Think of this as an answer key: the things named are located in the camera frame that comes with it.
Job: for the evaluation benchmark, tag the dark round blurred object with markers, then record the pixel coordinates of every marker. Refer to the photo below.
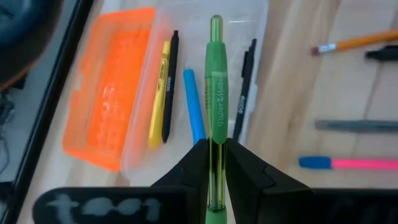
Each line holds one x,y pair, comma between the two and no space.
25,31

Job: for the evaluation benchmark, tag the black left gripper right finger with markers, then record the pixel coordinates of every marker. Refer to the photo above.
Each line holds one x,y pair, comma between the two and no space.
245,180

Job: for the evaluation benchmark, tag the pink pencil blue end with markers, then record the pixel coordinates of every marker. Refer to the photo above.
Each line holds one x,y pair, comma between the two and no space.
357,163

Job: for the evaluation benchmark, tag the black aluminium table frame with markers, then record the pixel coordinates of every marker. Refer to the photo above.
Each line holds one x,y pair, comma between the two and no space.
49,102

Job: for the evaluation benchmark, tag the black pen white print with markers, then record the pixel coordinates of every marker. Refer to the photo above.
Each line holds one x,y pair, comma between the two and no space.
169,93
382,53
244,93

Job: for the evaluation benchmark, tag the green retractable pen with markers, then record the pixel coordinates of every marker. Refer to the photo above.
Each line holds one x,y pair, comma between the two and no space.
216,93

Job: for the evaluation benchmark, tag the clear box with orange lid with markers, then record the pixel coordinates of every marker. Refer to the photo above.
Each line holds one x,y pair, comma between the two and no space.
109,93

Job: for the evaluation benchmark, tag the blue marker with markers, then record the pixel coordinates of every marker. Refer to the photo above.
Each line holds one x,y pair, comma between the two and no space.
194,105

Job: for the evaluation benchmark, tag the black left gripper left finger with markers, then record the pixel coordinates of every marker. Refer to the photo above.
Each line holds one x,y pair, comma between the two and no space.
196,174

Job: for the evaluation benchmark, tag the yellow pen black print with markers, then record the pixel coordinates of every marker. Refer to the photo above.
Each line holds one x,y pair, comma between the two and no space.
158,109

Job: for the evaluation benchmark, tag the orange pencil with eraser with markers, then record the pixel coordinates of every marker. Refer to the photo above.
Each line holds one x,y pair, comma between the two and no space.
360,42

